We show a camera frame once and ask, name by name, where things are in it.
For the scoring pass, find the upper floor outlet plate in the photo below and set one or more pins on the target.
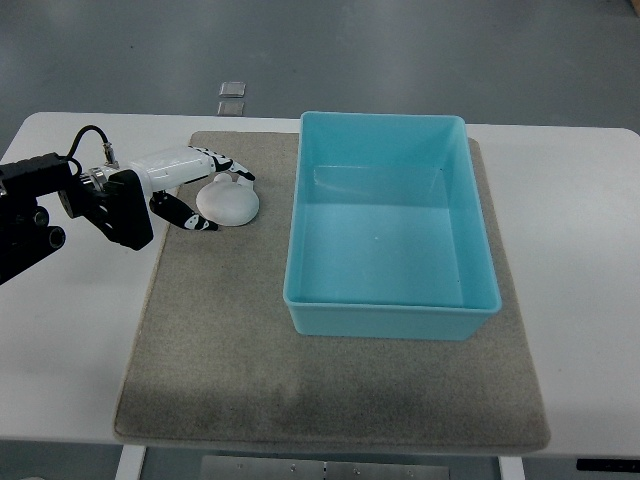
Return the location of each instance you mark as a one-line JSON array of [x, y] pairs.
[[232, 89]]

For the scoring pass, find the blue plastic box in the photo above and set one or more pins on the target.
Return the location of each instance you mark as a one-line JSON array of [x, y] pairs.
[[388, 237]]

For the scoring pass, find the lower floor outlet plate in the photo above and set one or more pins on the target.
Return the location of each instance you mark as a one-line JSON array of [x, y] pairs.
[[231, 108]]

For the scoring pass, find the floor outlet plate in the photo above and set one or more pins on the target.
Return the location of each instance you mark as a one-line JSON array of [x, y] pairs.
[[232, 89], [231, 108]]

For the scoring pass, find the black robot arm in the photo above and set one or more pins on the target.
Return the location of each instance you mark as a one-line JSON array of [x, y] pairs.
[[114, 204]]

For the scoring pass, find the white bunny toy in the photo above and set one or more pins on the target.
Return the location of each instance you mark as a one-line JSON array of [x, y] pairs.
[[228, 201]]

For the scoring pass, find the metal table base plate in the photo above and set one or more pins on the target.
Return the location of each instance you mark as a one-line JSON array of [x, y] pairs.
[[228, 468]]

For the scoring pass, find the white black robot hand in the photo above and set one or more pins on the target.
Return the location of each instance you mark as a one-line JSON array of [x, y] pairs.
[[163, 171]]

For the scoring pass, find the left white table leg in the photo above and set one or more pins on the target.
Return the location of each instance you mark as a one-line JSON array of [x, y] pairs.
[[131, 463]]

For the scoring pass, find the right white table leg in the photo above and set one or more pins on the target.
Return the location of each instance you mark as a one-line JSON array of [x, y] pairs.
[[511, 468]]

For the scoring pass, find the grey felt mat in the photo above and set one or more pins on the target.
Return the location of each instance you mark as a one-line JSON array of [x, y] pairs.
[[217, 362]]

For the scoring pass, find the white table leg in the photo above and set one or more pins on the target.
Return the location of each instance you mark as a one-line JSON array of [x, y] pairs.
[[511, 468], [131, 463]]

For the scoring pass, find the black table control panel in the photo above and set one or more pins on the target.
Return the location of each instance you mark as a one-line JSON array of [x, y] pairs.
[[608, 465]]

